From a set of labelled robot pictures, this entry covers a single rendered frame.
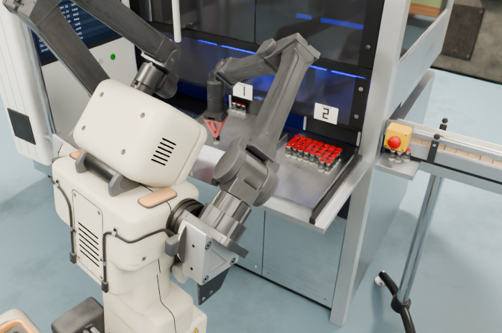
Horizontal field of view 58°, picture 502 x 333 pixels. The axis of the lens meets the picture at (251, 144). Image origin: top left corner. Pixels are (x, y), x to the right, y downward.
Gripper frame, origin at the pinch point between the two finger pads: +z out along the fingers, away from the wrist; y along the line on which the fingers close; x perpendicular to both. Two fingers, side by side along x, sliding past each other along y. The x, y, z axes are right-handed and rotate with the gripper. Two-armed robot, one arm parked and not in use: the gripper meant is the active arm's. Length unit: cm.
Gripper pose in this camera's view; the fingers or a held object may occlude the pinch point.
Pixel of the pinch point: (216, 133)
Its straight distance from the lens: 159.1
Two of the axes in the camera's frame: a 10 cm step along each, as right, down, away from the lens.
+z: -0.3, 8.7, 4.9
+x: -9.7, -1.4, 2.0
